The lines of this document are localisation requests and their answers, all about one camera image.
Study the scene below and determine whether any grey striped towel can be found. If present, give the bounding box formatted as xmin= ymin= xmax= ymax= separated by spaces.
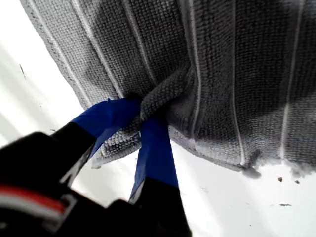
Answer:
xmin=19 ymin=0 xmax=316 ymax=178

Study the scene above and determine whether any red white servo wire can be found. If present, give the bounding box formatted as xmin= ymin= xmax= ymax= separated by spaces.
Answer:
xmin=0 ymin=182 xmax=66 ymax=223

